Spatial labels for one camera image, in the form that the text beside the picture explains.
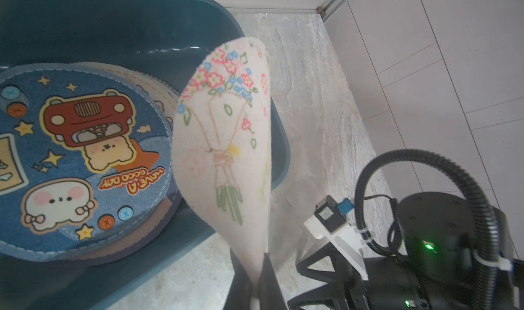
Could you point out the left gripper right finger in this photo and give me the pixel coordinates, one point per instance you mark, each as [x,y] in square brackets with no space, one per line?
[269,291]

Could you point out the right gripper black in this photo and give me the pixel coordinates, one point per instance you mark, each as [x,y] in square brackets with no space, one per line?
[328,266]

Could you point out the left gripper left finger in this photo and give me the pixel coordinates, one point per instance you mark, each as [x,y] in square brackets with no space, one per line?
[240,296]

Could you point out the blue toast bear coaster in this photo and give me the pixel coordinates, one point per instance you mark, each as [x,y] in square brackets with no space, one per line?
[85,160]

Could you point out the navy bunny planet coaster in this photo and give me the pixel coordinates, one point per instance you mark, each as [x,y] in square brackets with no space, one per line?
[137,239]

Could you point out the cream alpaca coaster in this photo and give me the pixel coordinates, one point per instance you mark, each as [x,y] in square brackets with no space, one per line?
[160,92]

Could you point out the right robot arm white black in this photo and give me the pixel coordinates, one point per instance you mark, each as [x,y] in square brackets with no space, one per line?
[437,271]

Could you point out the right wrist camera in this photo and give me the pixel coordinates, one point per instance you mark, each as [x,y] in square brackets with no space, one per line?
[330,221]

